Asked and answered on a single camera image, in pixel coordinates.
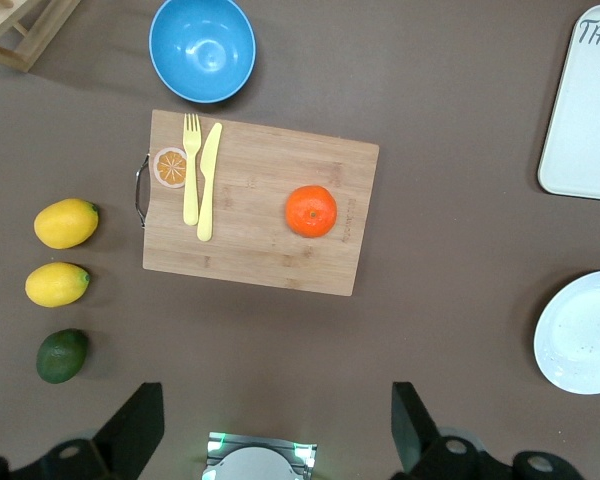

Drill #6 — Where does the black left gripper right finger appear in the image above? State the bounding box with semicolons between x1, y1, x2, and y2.
390;382;512;480

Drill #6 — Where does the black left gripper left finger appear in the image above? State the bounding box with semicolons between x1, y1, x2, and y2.
29;382;165;480

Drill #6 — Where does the white round plate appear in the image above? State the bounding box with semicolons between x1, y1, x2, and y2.
533;269;600;396

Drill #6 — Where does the orange mandarin fruit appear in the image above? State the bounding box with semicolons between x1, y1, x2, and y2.
285;184;339;239

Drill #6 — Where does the dark green lime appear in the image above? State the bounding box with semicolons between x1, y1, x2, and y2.
35;328;89;385

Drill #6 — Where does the yellow lemon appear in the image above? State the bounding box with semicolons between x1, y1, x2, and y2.
24;261;91;308
33;198;100;250

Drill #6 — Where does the bamboo cutting board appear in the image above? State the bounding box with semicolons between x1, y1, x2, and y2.
133;109;380;297

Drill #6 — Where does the yellow plastic knife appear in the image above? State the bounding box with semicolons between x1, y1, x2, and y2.
196;122;224;243

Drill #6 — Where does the orange slice piece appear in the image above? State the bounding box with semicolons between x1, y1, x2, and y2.
153;147;188;190

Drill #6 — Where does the yellow plastic fork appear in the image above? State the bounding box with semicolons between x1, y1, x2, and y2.
182;113;202;226

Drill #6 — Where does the cream bear print tray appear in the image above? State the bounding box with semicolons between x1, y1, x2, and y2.
537;4;600;203

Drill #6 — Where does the blue bowl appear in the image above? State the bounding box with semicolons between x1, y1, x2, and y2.
148;0;257;105

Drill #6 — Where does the wooden cup rack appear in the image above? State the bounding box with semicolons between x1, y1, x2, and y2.
0;0;81;74

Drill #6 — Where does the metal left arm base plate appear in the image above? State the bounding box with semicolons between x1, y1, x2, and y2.
207;432;319;480

